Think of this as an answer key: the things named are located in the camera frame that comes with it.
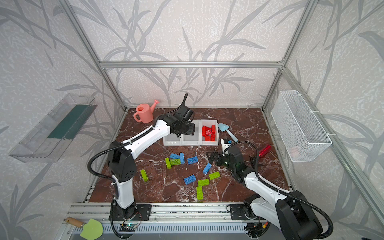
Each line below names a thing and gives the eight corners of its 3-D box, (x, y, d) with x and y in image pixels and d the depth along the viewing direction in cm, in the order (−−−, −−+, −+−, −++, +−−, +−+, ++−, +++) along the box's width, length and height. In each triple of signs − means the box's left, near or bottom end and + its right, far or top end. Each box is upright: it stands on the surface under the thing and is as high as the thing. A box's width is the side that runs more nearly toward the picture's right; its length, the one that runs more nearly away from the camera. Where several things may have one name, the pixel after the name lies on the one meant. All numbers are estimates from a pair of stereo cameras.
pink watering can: (136, 123, 114) (130, 112, 105) (150, 107, 125) (146, 96, 116) (146, 127, 112) (141, 116, 102) (160, 111, 122) (157, 100, 113)
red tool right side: (260, 159, 94) (262, 156, 91) (255, 154, 96) (257, 151, 93) (271, 150, 98) (273, 147, 95) (266, 146, 100) (268, 143, 97)
